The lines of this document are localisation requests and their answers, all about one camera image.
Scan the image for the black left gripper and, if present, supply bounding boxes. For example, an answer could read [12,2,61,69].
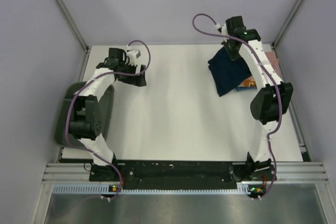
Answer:
[118,60,145,87]

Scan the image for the navy blue t-shirt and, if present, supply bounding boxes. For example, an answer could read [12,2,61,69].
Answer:
[208,47,252,97]

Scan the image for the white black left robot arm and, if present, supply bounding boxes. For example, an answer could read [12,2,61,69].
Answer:
[65,46,148,180]

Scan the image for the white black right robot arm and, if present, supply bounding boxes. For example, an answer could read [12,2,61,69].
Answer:
[221,16,293,182]

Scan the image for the dark green plastic bin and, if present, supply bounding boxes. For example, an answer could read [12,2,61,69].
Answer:
[54,82,114,147]

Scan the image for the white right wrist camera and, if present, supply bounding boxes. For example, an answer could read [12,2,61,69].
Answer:
[215,23,227,35]

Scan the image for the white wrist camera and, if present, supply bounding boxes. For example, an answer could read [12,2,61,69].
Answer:
[126,45,141,61]
[215,23,227,35]

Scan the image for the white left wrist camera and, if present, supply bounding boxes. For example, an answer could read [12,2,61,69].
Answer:
[126,45,141,61]

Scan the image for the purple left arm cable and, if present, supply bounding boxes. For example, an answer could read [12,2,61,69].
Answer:
[65,40,151,200]

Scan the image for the right aluminium frame post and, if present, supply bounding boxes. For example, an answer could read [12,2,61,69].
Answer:
[271,0,305,49]

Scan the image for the aluminium frame post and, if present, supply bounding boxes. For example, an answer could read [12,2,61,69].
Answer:
[271,0,305,49]
[54,0,89,53]

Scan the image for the left aluminium frame post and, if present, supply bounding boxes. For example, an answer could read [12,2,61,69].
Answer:
[54,0,89,53]

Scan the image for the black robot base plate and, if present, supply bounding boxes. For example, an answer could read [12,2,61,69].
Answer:
[89,159,275,190]

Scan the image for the light blue slotted cable duct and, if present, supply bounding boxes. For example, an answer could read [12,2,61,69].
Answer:
[52,184,261,195]

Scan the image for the aluminium front frame rail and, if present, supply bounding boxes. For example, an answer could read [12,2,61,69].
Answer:
[43,162,329,184]

